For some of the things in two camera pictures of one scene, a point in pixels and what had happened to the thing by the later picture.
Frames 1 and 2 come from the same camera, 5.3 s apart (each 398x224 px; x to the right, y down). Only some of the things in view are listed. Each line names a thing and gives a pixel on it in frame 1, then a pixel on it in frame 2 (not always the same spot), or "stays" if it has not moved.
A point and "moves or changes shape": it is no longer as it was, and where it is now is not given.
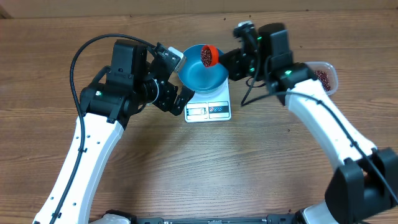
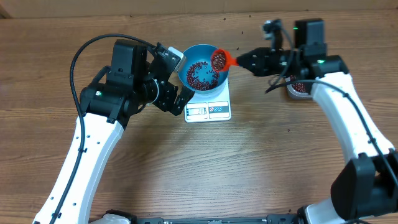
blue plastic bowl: [198, 77] stays
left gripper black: [170, 91] stays
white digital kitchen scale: [206, 107] stays
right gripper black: [234, 65] -> [266, 62]
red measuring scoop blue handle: [210, 55] moves or changes shape
